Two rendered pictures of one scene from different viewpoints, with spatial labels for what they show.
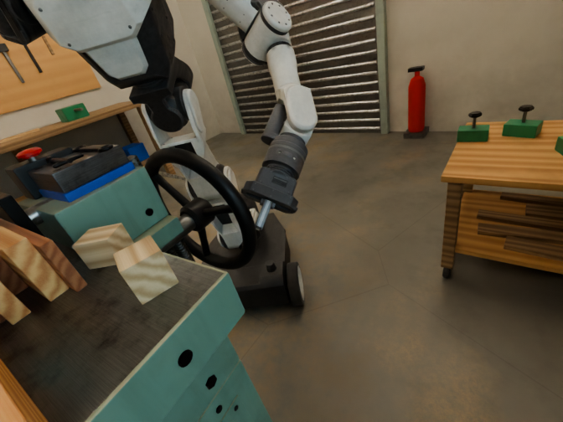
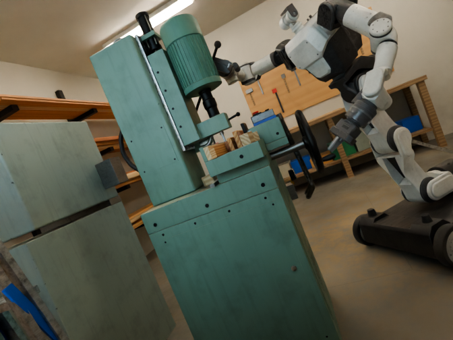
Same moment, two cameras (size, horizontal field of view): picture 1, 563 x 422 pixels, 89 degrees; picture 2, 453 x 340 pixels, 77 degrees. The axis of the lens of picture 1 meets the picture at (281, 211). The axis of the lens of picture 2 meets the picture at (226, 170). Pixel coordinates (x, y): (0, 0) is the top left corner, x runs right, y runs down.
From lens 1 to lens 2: 0.86 m
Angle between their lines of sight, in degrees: 66
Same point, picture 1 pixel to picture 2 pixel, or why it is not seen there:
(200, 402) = (258, 189)
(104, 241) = not seen: hidden behind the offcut
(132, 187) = (272, 123)
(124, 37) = (316, 59)
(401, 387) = not seen: outside the picture
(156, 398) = (233, 161)
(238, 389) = (276, 198)
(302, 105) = (372, 80)
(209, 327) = (249, 153)
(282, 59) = (379, 52)
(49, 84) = not seen: hidden behind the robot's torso
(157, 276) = (246, 139)
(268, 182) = (340, 126)
